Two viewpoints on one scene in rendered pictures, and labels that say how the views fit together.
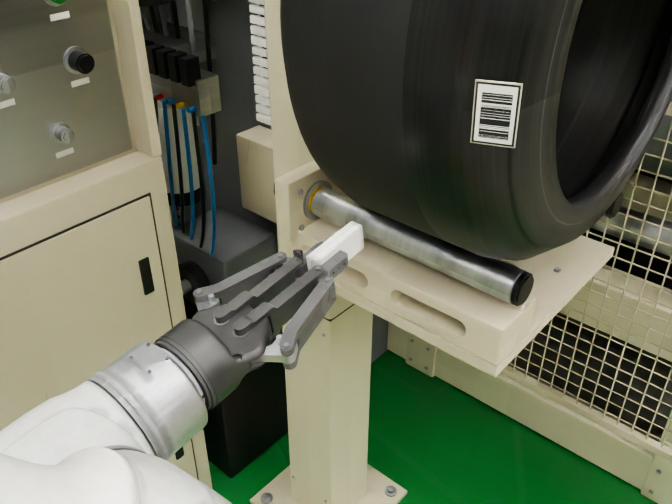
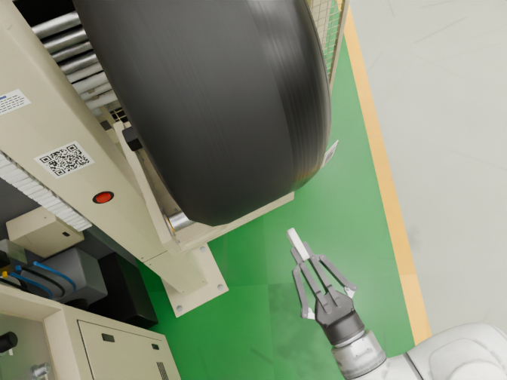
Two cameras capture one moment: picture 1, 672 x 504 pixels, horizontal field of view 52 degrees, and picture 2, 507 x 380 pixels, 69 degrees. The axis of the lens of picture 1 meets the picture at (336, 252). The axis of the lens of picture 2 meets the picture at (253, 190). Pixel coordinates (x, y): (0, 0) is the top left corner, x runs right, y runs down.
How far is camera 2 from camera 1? 0.69 m
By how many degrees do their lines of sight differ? 48
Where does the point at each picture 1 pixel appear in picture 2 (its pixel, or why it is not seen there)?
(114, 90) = (13, 322)
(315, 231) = (183, 235)
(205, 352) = (357, 323)
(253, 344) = (348, 301)
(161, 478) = (469, 353)
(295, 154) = (123, 221)
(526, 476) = not seen: hidden behind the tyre
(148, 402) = (379, 352)
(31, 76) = not seen: outside the picture
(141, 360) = (359, 350)
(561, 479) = not seen: hidden behind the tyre
